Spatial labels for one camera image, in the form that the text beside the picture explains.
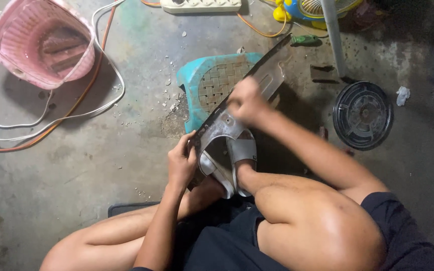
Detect white cable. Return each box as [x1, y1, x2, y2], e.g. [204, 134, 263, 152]
[0, 0, 126, 142]

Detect person's legs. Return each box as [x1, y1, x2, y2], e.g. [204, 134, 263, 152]
[39, 158, 388, 271]

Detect person's right hand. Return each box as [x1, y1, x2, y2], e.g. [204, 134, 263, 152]
[226, 76, 274, 128]

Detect white plastic pipe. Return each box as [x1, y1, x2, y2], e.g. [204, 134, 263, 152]
[320, 0, 347, 78]

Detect teal plastic woven stool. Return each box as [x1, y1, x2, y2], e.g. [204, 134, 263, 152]
[176, 52, 264, 134]

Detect white power strip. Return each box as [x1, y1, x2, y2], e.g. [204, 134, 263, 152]
[160, 0, 242, 14]

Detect black round fan cover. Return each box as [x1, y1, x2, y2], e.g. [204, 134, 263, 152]
[332, 81, 394, 151]

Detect black low seat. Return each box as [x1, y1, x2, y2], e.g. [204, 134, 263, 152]
[107, 201, 162, 218]

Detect pink plastic basket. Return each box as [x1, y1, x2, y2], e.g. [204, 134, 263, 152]
[0, 0, 96, 90]

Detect grey metal panel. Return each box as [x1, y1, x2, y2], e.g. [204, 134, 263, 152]
[188, 33, 293, 190]

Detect orange cable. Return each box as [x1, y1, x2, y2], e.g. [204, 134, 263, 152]
[0, 0, 287, 153]

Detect person's left hand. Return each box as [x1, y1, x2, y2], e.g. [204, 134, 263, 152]
[167, 130, 198, 192]

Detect dark metal bracket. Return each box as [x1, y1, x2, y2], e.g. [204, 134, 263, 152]
[310, 64, 340, 84]

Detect green handled screwdriver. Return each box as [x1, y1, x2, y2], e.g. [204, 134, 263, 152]
[291, 35, 320, 46]

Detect dark blue shorts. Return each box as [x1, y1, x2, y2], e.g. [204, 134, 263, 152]
[130, 192, 434, 271]

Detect crumpled white tissue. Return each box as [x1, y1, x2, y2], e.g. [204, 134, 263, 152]
[396, 86, 411, 107]

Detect grey slide sandal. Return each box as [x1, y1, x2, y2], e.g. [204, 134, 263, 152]
[226, 129, 258, 198]
[199, 151, 236, 199]

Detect blue yellow toy fan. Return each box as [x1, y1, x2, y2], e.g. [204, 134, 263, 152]
[272, 0, 364, 30]

